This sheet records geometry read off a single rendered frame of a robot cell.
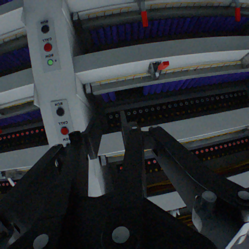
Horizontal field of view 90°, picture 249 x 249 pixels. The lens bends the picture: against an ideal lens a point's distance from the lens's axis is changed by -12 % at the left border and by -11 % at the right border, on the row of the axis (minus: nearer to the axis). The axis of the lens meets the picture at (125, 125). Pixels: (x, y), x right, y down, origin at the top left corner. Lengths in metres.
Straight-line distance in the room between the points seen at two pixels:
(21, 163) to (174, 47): 0.46
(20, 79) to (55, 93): 0.10
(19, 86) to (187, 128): 0.41
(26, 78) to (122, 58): 0.22
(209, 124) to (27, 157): 0.45
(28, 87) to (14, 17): 0.19
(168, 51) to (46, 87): 0.28
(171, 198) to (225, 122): 0.24
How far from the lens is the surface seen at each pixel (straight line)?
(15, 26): 0.49
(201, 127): 0.37
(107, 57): 0.34
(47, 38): 0.38
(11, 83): 0.41
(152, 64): 0.33
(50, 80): 0.35
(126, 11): 0.46
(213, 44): 0.41
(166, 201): 0.42
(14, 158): 0.44
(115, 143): 0.33
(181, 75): 0.39
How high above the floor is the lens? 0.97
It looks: 8 degrees up
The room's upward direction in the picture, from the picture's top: 170 degrees clockwise
